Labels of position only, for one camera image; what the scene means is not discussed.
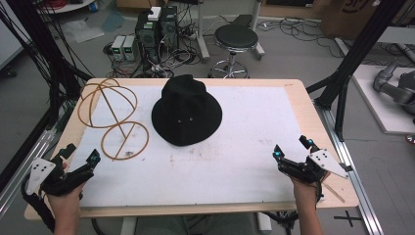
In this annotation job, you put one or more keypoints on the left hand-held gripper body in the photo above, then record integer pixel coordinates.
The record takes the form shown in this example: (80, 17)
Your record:
(65, 182)

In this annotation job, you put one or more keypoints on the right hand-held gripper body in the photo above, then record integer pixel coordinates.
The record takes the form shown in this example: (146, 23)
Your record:
(303, 172)

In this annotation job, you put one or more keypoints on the wooden hoop hat stand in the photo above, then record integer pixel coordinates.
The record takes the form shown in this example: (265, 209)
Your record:
(107, 112)

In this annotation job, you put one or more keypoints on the black bucket hat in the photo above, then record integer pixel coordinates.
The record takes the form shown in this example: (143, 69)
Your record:
(186, 114)

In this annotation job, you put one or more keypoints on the person's left hand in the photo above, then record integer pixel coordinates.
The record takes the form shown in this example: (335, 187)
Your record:
(67, 203)

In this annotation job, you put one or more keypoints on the person's right hand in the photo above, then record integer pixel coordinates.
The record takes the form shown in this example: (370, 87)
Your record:
(306, 196)

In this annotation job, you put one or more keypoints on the thin wooden stick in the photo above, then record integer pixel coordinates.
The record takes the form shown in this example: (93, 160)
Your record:
(334, 192)

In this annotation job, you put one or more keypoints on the white table mat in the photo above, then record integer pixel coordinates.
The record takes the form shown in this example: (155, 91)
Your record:
(228, 169)

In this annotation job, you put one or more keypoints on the white board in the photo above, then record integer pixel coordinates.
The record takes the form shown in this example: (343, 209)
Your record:
(378, 107)

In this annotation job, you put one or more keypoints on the grey bench power supply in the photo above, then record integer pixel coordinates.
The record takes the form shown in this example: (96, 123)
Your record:
(130, 48)
(118, 48)

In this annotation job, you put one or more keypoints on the clear plastic sheet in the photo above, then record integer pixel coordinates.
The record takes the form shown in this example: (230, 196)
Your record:
(81, 31)

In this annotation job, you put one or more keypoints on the white desk leg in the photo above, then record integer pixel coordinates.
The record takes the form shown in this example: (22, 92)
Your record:
(203, 32)
(257, 31)

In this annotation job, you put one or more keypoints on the black round stool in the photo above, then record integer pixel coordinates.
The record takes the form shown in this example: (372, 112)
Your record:
(235, 37)

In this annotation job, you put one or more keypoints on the white cabinet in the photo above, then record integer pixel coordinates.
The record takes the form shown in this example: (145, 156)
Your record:
(9, 36)

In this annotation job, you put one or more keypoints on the cardboard box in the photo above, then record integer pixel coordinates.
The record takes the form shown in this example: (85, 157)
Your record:
(345, 18)

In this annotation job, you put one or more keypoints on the black computer tower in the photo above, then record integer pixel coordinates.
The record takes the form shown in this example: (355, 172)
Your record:
(169, 27)
(147, 37)

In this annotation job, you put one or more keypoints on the white round table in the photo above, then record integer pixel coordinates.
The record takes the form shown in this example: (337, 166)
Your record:
(65, 6)

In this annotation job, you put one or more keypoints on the blue tape roll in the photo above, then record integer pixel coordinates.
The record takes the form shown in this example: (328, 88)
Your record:
(93, 6)

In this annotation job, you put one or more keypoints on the small white box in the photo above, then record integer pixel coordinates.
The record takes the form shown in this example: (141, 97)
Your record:
(154, 13)

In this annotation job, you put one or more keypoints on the aluminium rail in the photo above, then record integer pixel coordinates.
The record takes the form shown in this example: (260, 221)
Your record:
(352, 176)
(26, 163)

